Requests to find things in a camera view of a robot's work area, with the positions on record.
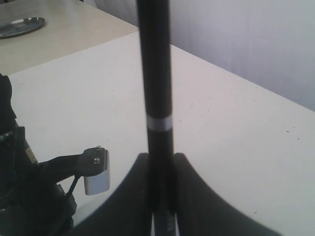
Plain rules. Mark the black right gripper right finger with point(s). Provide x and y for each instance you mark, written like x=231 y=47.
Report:
x=202 y=212

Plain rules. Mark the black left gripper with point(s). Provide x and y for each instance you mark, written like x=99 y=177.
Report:
x=32 y=202

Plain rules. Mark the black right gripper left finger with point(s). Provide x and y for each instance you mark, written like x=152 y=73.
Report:
x=127 y=211

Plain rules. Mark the black paintbrush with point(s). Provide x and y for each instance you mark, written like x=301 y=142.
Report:
x=153 y=19

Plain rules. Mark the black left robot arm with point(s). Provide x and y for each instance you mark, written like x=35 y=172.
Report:
x=13 y=144

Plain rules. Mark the round metal tray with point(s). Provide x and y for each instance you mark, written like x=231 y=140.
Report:
x=21 y=27

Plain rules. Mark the beige background table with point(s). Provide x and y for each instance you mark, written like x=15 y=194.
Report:
x=71 y=26

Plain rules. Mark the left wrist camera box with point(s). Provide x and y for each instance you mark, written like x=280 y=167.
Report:
x=94 y=166

